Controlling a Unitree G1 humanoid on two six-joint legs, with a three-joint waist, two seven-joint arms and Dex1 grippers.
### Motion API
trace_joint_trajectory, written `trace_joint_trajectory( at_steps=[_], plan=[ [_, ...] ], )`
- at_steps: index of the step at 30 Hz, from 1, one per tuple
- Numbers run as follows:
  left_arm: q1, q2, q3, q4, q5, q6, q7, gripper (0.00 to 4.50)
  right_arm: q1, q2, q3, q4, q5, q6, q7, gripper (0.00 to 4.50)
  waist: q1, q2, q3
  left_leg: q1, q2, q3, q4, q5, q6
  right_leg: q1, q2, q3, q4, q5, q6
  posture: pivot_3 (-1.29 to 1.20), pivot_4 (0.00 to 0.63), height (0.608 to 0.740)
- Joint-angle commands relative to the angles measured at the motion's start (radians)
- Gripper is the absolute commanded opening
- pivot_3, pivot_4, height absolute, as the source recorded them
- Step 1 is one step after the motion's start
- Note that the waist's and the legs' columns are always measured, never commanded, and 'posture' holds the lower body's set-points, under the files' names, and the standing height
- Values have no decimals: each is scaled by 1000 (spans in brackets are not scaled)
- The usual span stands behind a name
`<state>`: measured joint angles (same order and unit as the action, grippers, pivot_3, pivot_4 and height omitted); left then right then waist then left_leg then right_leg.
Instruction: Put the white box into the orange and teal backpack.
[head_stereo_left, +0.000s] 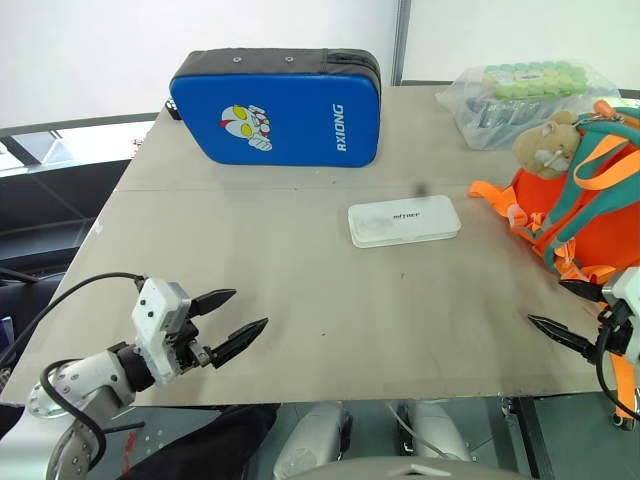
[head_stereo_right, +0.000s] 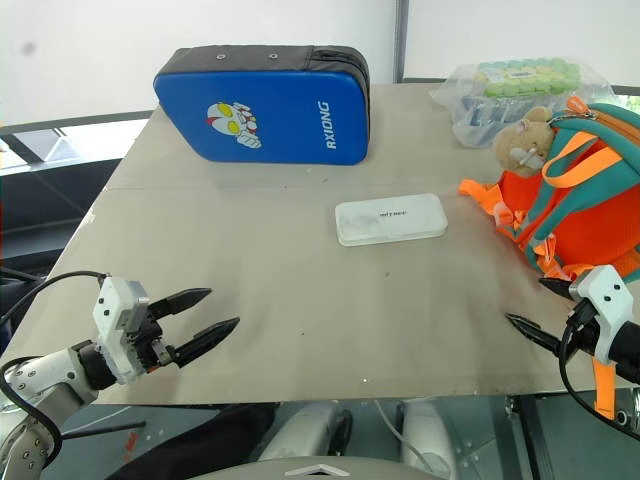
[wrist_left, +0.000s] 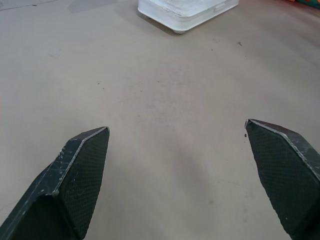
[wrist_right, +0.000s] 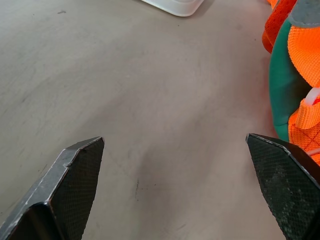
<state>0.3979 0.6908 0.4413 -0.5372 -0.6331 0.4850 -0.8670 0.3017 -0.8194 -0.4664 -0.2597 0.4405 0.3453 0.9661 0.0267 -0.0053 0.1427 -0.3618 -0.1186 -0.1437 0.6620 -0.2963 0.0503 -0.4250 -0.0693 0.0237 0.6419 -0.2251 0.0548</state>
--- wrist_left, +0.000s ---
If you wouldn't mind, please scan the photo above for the colourful object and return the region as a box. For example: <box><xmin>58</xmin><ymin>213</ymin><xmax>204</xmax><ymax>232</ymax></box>
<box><xmin>296</xmin><ymin>0</ymin><xmax>320</xmax><ymax>9</ymax></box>

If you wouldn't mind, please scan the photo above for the white plastic box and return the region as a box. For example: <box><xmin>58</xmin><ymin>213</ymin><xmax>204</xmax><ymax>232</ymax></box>
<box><xmin>137</xmin><ymin>0</ymin><xmax>240</xmax><ymax>34</ymax></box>

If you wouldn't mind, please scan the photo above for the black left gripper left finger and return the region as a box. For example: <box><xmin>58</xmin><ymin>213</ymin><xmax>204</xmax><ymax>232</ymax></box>
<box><xmin>0</xmin><ymin>126</ymin><xmax>111</xmax><ymax>240</ymax></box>

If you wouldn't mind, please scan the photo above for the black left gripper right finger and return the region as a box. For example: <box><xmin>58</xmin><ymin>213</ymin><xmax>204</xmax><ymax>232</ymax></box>
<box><xmin>244</xmin><ymin>118</ymin><xmax>320</xmax><ymax>240</ymax></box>

